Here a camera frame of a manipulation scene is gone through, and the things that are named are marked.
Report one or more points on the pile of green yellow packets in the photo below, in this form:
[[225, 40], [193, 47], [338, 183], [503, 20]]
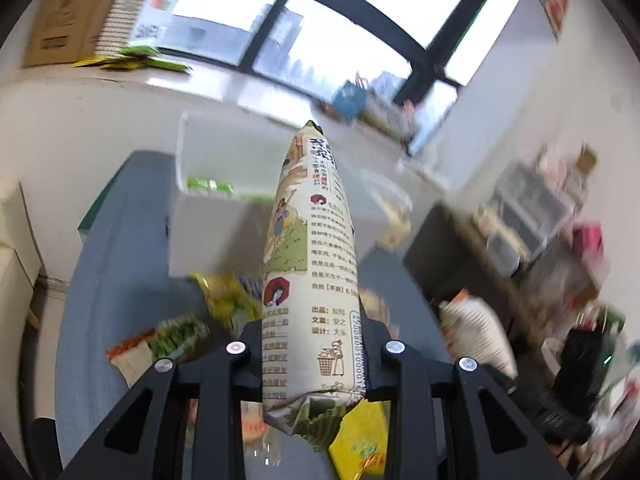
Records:
[[130, 60]]

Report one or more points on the brown cardboard box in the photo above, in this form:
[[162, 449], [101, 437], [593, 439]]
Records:
[[70, 5]]

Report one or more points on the yellow green snack packet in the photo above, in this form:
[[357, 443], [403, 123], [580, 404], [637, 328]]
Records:
[[227, 300]]

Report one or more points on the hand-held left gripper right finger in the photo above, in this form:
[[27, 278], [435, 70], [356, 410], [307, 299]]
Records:
[[405, 385]]

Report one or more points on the printed tissue box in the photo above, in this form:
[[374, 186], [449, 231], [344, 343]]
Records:
[[387, 117]]

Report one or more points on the beige illustrated snack packet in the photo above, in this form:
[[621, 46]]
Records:
[[310, 260]]

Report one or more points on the white storage box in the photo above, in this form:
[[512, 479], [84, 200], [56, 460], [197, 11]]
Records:
[[210, 235]]

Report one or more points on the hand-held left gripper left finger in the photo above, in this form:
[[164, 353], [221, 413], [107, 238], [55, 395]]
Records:
[[220, 385]]

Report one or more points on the black window frame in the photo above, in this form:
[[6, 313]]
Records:
[[360, 7]]

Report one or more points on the white plastic drawer unit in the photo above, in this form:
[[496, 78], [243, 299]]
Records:
[[525, 210]]

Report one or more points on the pink bag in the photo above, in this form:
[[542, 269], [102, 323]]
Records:
[[587, 240]]

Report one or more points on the clear pastry packet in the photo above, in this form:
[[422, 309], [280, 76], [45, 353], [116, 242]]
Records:
[[374, 310]]

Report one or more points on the white striped bag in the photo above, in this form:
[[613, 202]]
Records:
[[475, 332]]

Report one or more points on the blue paper box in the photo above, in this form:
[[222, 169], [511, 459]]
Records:
[[349, 101]]

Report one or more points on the dark wooden side table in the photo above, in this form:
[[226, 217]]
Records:
[[450, 260]]

